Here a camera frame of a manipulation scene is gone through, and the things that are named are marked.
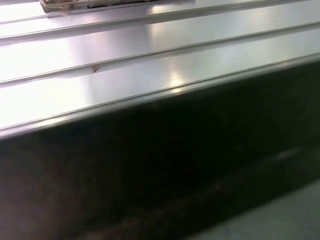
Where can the black PC case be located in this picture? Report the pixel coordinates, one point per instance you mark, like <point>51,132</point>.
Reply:
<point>175,150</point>

